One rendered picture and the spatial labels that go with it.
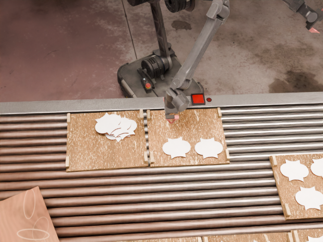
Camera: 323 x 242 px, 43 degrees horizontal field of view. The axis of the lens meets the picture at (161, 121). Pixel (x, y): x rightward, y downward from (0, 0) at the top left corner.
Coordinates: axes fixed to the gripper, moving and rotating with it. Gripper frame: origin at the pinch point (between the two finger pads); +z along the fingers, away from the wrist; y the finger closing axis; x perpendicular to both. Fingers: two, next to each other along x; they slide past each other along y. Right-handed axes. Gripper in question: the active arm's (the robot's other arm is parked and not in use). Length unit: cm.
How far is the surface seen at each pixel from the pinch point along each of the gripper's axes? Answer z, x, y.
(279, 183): 11, -51, -38
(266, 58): 104, -108, 134
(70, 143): 8, 53, -9
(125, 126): 5.4, 23.9, -1.8
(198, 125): 9.5, -15.6, -0.9
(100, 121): 4.0, 36.6, 1.5
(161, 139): 9.1, 5.4, -9.3
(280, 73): 104, -117, 115
